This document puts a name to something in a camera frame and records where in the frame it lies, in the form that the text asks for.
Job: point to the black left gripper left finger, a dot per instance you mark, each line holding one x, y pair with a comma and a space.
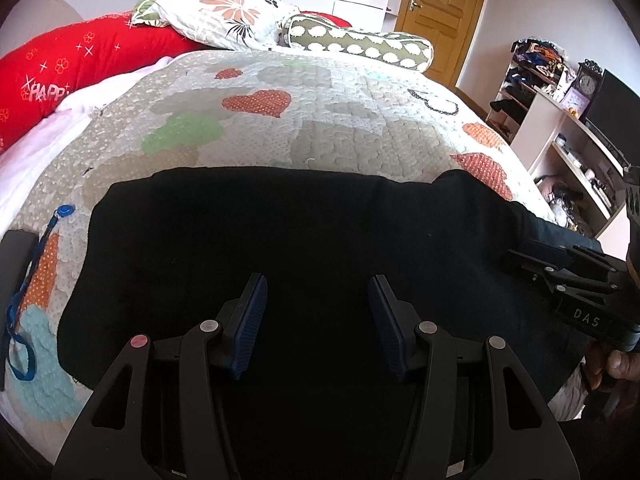
158, 412

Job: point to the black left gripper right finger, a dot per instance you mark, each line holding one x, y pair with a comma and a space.
479, 414

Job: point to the black pants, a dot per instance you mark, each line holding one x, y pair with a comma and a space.
167, 251

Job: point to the person's right hand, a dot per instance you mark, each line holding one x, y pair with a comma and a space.
604, 363

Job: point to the white shelf unit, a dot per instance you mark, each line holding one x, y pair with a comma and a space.
580, 179

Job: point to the black monitor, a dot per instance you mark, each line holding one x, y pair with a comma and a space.
613, 116

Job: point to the ornate desk clock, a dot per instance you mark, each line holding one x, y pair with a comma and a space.
583, 89

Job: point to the white bed sheet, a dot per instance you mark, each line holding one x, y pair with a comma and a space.
24, 161

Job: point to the green white bolster pillow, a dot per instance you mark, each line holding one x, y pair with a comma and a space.
314, 33

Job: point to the wooden door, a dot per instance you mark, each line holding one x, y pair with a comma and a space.
449, 25

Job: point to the heart patterned quilt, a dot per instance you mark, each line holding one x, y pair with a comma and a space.
221, 108

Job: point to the long red pillow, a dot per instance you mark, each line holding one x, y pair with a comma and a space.
37, 77

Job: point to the round beige headboard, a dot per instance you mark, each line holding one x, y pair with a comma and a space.
31, 18

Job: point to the white floral pillow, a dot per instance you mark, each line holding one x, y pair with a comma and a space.
237, 25

